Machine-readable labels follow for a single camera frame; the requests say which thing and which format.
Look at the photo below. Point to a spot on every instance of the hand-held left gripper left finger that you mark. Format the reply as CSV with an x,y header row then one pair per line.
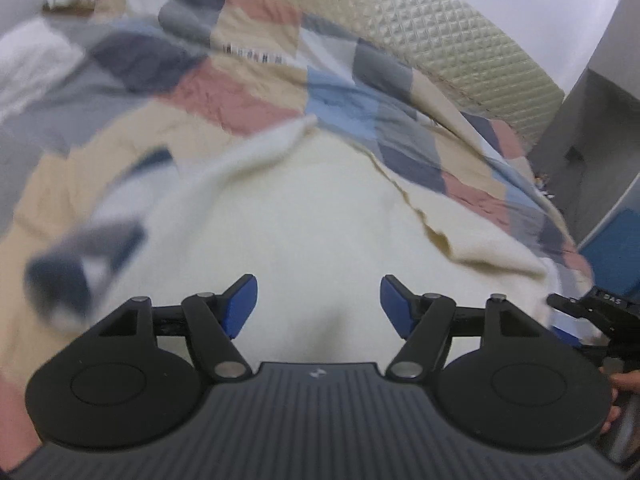
x,y
241,305

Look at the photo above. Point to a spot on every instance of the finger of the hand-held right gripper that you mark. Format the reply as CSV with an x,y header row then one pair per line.
x,y
567,302

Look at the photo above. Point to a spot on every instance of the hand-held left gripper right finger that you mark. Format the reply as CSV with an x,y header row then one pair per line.
x,y
397,305

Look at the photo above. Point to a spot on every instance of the person's right hand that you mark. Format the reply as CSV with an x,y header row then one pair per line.
x,y
625,381

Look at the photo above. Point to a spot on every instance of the blue panel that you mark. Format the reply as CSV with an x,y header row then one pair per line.
x,y
615,255

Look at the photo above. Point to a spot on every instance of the grey cabinet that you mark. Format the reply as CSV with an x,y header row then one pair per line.
x,y
585,130

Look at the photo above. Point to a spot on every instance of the patchwork quilt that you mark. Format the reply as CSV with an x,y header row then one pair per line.
x,y
225,95

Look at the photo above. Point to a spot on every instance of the cream quilted headboard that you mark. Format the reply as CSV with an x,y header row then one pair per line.
x,y
450,35

